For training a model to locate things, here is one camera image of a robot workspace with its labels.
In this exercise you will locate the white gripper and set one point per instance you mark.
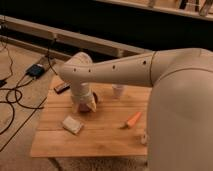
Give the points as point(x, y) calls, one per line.
point(82, 94)

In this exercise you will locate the white ceramic cup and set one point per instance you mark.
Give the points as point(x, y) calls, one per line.
point(117, 90)

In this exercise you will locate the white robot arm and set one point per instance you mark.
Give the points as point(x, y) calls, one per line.
point(180, 107)

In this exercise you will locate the purple ceramic bowl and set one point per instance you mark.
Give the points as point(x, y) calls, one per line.
point(83, 108)

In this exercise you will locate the black rectangular case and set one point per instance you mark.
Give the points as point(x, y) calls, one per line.
point(61, 88)

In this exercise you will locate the wooden table board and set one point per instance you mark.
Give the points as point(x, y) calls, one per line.
point(102, 133)

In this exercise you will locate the orange carrot toy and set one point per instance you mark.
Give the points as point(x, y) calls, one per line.
point(132, 120)

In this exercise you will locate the black power adapter box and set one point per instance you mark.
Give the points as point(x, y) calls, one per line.
point(35, 71)

